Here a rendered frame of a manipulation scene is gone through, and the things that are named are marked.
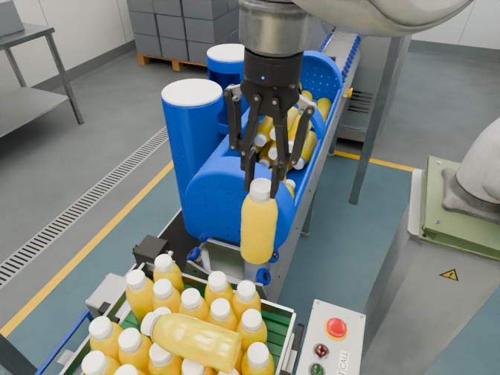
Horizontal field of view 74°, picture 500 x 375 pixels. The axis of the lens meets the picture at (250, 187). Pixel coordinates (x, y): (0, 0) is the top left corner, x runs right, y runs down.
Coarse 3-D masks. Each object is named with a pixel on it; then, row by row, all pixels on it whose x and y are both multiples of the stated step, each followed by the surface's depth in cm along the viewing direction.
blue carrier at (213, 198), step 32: (320, 64) 139; (320, 96) 148; (320, 128) 107; (224, 160) 80; (256, 160) 122; (192, 192) 84; (224, 192) 80; (288, 192) 81; (224, 224) 88; (288, 224) 80
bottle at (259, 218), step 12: (252, 204) 57; (264, 204) 57; (276, 204) 58; (252, 216) 57; (264, 216) 57; (276, 216) 59; (252, 228) 59; (264, 228) 59; (240, 240) 66; (252, 240) 61; (264, 240) 61; (240, 252) 67; (252, 252) 63; (264, 252) 63
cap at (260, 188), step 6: (258, 180) 57; (264, 180) 57; (252, 186) 56; (258, 186) 56; (264, 186) 56; (270, 186) 56; (252, 192) 56; (258, 192) 55; (264, 192) 55; (258, 198) 56; (264, 198) 56
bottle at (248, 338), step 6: (240, 324) 68; (264, 324) 68; (240, 330) 67; (246, 330) 66; (258, 330) 66; (264, 330) 68; (246, 336) 66; (252, 336) 66; (258, 336) 66; (264, 336) 68; (246, 342) 67; (252, 342) 66; (264, 342) 68; (246, 348) 68
